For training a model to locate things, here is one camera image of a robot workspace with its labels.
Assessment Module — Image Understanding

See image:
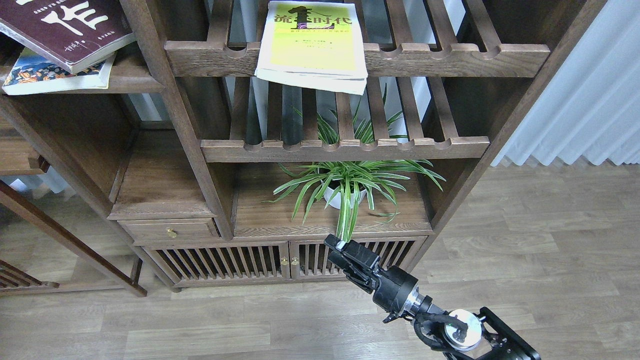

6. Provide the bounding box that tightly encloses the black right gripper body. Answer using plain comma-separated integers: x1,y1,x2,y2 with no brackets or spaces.
363,265,419,321

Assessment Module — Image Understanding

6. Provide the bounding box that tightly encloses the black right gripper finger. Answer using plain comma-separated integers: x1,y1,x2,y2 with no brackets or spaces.
328,252,378,294
324,234,380,273

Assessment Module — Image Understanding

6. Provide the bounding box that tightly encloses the maroon cover thick book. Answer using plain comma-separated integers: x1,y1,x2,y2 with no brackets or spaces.
0,0,135,73

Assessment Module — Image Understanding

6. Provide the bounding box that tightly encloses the colourful 300 paperback book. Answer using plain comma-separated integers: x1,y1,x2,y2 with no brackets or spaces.
2,48,116,96

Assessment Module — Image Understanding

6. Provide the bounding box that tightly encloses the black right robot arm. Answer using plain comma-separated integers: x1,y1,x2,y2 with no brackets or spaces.
324,234,540,360

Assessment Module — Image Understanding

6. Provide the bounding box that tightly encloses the white plant pot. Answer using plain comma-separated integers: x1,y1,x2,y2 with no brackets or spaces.
323,181,368,210

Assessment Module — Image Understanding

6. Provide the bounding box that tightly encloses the green spider plant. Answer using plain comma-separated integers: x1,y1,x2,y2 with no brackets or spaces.
265,85,446,246

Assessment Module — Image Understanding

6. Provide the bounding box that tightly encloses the left slatted cabinet door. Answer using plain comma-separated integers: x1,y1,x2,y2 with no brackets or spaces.
142,242,291,289

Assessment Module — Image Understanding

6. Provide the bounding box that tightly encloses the dark wooden bookshelf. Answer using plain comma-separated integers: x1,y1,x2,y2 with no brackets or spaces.
1,0,606,291

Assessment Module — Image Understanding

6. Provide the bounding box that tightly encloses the small wooden drawer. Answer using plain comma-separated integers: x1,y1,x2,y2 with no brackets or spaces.
118,218,221,245

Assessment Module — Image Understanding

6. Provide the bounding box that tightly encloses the yellow green cover book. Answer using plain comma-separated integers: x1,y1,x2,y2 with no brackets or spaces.
254,0,368,96

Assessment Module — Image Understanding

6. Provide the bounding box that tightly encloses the white pleated curtain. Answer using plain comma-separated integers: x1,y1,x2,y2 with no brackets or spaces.
491,0,640,167

